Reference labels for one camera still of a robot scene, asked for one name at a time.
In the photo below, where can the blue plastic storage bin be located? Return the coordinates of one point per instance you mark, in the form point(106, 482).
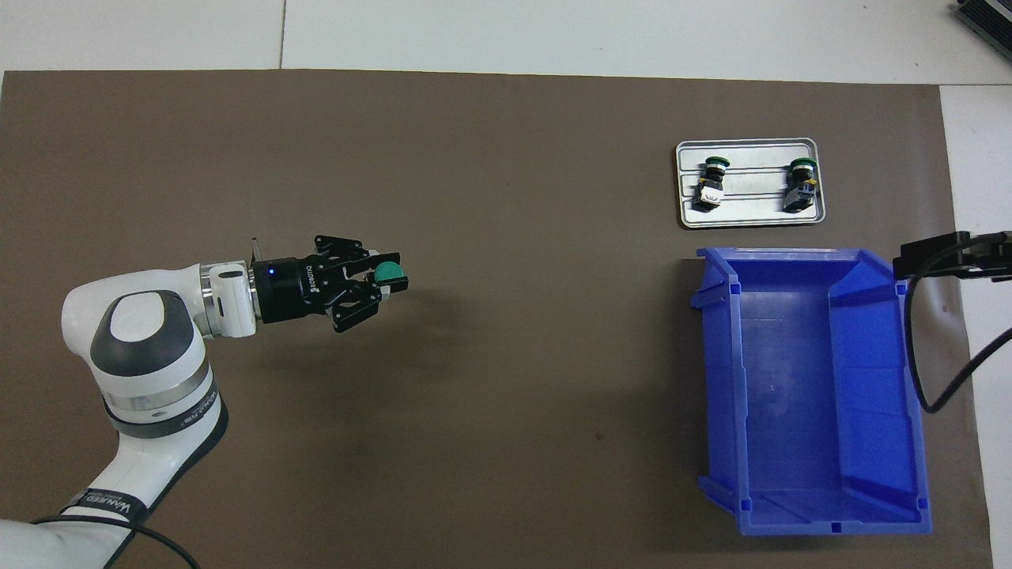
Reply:
point(806, 395)

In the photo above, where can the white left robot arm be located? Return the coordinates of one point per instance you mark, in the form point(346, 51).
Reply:
point(142, 332)

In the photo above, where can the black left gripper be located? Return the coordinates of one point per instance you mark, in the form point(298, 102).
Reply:
point(288, 288)

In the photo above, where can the green push button switch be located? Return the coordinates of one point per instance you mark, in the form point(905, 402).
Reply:
point(801, 186)
point(389, 273)
point(711, 183)

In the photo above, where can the grey metal tray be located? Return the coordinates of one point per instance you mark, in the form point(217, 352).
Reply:
point(751, 213)

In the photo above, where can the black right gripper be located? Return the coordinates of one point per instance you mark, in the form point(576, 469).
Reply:
point(998, 265)

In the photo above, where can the brown table mat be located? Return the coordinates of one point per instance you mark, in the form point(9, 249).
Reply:
point(514, 158)

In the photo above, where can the grey ribbed device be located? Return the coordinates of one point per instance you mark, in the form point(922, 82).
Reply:
point(988, 20)

